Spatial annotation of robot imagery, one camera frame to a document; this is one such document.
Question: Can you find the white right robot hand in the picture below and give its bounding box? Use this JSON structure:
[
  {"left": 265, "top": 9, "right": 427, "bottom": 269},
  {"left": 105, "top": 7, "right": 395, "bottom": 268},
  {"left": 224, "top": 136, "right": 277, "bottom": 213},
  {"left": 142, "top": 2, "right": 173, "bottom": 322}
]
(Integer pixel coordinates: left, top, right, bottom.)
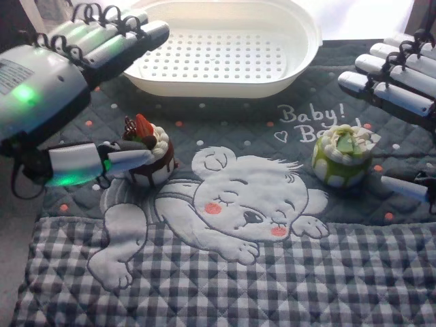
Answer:
[{"left": 337, "top": 28, "right": 436, "bottom": 215}]

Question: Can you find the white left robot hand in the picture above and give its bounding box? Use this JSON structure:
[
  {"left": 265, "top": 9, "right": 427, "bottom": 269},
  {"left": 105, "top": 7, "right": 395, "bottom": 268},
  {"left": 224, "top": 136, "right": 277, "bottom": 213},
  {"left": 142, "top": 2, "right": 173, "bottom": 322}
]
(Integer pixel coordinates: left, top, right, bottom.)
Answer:
[{"left": 0, "top": 2, "right": 170, "bottom": 188}]

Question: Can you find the green matcha toy cake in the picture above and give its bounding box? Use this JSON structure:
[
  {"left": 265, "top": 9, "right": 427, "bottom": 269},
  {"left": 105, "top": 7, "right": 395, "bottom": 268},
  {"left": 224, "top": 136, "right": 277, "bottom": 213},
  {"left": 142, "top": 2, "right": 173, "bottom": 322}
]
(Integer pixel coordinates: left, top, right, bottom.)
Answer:
[{"left": 311, "top": 124, "right": 380, "bottom": 189}]

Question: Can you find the chocolate strawberry toy cake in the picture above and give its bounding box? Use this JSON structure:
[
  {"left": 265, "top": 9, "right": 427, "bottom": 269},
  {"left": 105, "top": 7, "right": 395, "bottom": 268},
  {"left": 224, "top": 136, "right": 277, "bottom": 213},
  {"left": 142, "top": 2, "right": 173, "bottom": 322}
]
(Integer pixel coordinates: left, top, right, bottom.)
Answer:
[{"left": 121, "top": 114, "right": 178, "bottom": 189}]

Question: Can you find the white perforated plastic basin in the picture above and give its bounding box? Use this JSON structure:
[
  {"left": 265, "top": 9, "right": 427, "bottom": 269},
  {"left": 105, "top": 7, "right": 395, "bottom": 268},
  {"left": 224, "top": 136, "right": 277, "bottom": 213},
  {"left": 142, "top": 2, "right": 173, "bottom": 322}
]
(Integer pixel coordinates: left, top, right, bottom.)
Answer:
[{"left": 123, "top": 0, "right": 324, "bottom": 100}]

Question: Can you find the translucent plastic bin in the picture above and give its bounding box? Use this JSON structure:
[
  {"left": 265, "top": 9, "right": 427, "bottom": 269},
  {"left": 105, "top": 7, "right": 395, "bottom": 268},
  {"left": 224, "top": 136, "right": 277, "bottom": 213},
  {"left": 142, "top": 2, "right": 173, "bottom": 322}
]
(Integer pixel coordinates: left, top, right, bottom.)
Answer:
[{"left": 18, "top": 0, "right": 81, "bottom": 32}]

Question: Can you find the grey bear print quilt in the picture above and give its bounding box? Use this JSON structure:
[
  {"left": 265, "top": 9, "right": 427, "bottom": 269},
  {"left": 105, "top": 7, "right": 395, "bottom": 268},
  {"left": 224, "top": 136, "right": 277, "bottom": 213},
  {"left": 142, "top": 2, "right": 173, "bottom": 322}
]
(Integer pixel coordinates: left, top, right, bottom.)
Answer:
[{"left": 10, "top": 37, "right": 436, "bottom": 327}]

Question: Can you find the black stand post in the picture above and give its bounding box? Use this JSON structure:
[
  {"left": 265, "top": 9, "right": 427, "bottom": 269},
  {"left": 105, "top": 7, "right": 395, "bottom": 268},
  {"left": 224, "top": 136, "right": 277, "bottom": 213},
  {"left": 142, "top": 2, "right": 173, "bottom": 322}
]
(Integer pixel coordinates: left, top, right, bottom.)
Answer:
[{"left": 405, "top": 0, "right": 436, "bottom": 35}]

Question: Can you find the thin dark wrist cable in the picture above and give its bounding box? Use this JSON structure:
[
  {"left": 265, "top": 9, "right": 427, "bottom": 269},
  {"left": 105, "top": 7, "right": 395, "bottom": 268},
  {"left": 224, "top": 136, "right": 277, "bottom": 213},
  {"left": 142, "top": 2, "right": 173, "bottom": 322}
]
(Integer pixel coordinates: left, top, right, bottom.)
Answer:
[{"left": 10, "top": 162, "right": 46, "bottom": 200}]

